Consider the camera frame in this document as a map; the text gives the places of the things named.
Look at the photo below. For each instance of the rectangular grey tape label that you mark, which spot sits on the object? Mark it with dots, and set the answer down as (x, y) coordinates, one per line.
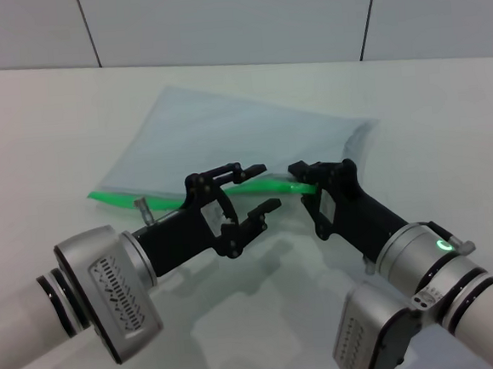
(328, 206)

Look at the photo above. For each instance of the clear document bag green zip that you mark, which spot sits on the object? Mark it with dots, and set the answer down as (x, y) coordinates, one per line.
(225, 130)

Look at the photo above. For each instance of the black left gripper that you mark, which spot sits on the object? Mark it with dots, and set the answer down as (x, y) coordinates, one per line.
(169, 237)

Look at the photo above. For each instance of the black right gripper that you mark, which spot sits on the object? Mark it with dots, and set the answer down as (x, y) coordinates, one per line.
(360, 218)

